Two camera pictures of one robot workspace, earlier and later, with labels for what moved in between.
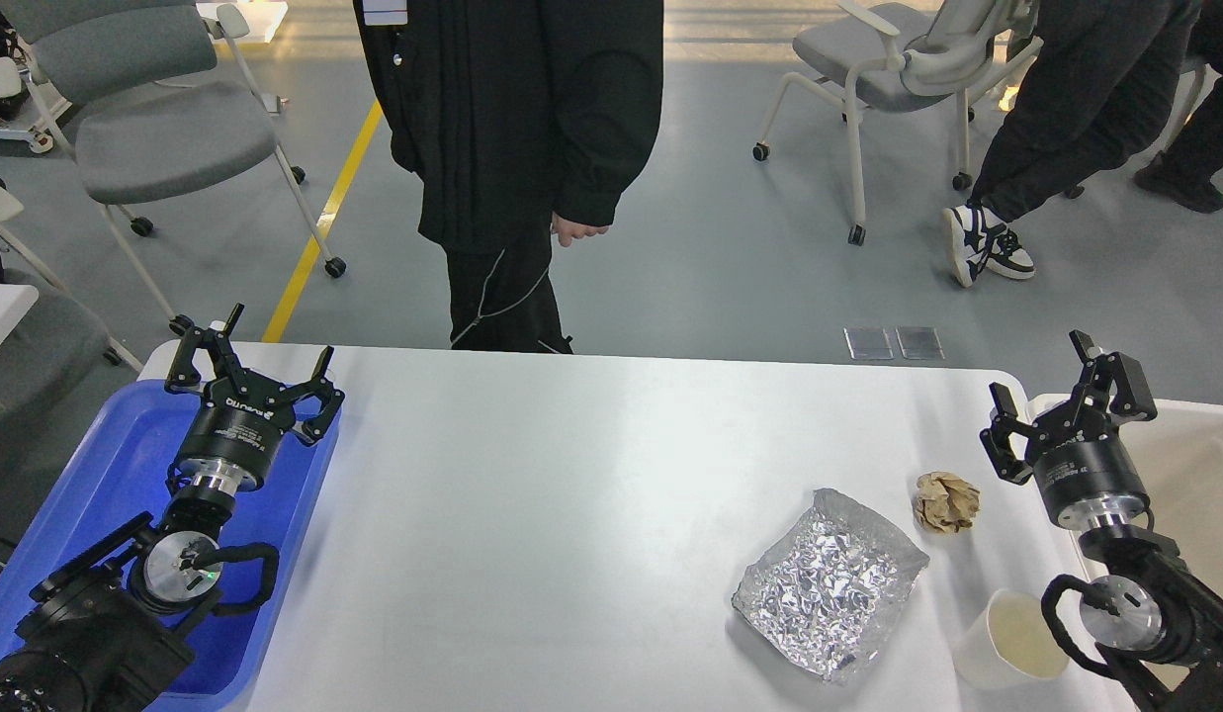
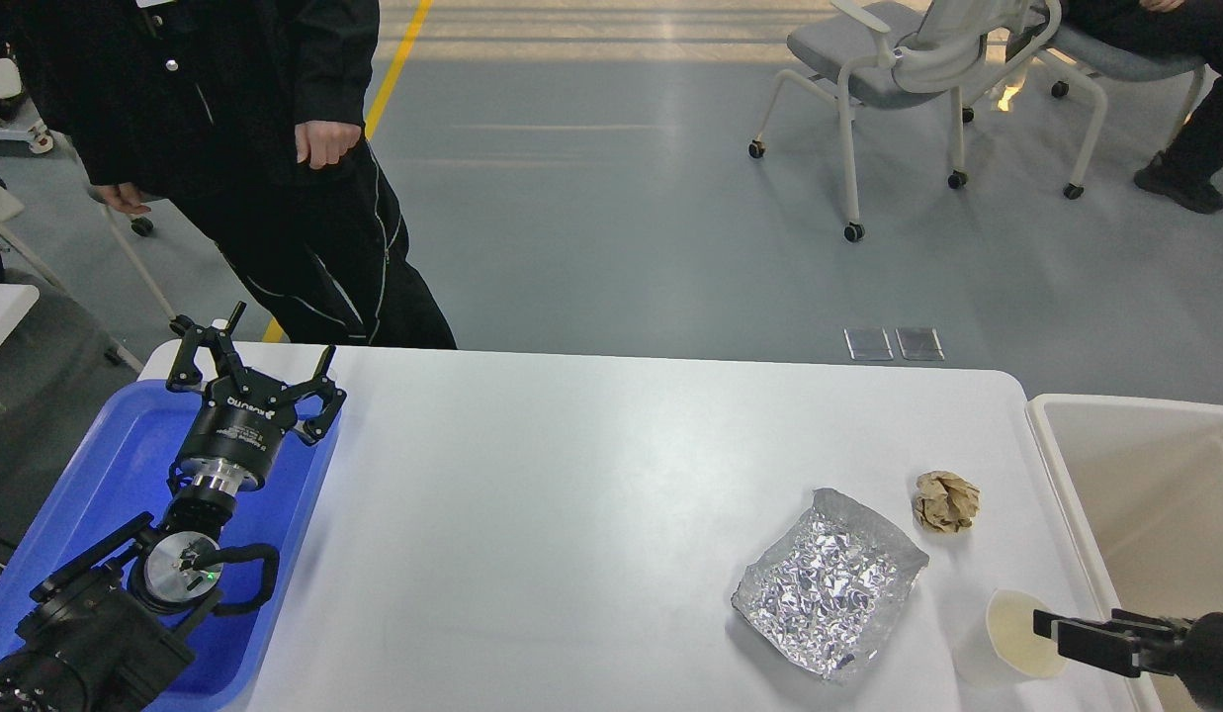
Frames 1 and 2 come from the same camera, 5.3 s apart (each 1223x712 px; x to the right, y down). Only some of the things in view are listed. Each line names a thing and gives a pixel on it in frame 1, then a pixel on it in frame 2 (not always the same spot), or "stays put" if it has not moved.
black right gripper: x=1080 y=461 -> x=1210 y=660
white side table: x=1 y=308 stays put
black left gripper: x=236 y=434 stays put
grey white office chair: x=968 y=42 stays put
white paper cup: x=1012 y=641 stays put
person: x=519 y=119 -> x=250 y=114
